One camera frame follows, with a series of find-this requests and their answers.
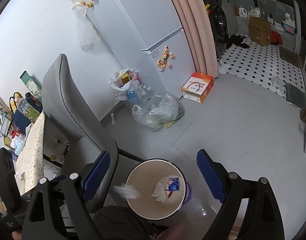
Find clear plastic trash bag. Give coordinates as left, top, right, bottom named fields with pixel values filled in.
left=132, top=93, right=185, bottom=132

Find white refrigerator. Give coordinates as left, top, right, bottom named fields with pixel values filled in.
left=85, top=0, right=196, bottom=123

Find round beige trash bin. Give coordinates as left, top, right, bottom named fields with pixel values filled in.
left=125, top=159, right=192, bottom=220

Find pink curtain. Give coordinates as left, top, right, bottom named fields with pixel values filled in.
left=172, top=0, right=218, bottom=78

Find wire mesh basket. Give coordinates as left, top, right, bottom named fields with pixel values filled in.
left=0, top=116, right=12, bottom=138

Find brown cardboard box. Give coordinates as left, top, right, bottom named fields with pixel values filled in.
left=249, top=17, right=271, bottom=46

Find tall clear tea bottle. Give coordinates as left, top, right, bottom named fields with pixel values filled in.
left=17, top=98, right=41, bottom=123

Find grey upholstered chair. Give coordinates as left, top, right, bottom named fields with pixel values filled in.
left=42, top=54, right=143, bottom=213

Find white tissue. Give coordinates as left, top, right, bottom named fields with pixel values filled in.
left=113, top=184, right=141, bottom=199

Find white tissues in bin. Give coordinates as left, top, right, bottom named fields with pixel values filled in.
left=151, top=182, right=168, bottom=203

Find dark washing machine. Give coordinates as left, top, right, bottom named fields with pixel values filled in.
left=203, top=0, right=238, bottom=56

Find blue white packet in bin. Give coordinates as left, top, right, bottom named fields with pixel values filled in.
left=166, top=177, right=180, bottom=191

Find white bag of recyclables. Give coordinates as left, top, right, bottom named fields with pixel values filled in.
left=109, top=68, right=140, bottom=101

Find floral patterned tablecloth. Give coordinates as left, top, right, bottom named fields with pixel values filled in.
left=15, top=112, right=45, bottom=195

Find fridge magnet cluster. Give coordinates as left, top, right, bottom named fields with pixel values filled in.
left=157, top=46, right=176, bottom=72

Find green tall box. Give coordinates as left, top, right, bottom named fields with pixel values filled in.
left=20, top=71, right=42, bottom=100

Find orange white cardboard box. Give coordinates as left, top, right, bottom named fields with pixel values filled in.
left=181, top=73, right=214, bottom=103

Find navy blue lunch bag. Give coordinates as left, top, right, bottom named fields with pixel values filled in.
left=9, top=92, right=43, bottom=134

